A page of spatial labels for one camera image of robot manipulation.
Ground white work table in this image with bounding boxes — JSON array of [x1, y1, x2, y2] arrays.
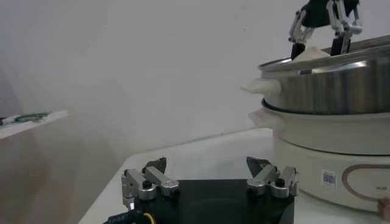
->
[[77, 127, 390, 224]]

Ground white steamed baozi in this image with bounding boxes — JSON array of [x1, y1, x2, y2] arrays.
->
[[292, 46, 332, 63]]

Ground green tool with grey plate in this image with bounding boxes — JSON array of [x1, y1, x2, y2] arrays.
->
[[13, 111, 51, 123]]

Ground cream electric cooking pot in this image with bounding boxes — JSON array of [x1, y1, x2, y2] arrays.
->
[[248, 105, 390, 222]]

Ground white side table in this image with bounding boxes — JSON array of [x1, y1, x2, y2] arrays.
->
[[0, 110, 69, 140]]

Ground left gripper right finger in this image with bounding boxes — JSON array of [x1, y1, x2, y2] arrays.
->
[[246, 156, 299, 199]]

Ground perforated steel steamer basket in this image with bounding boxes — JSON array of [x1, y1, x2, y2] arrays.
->
[[240, 34, 390, 116]]

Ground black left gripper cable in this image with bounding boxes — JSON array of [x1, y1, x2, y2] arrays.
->
[[102, 210, 157, 224]]

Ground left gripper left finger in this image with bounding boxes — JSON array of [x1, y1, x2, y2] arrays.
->
[[121, 156, 180, 211]]

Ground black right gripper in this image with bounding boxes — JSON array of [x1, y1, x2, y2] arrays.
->
[[288, 0, 363, 61]]

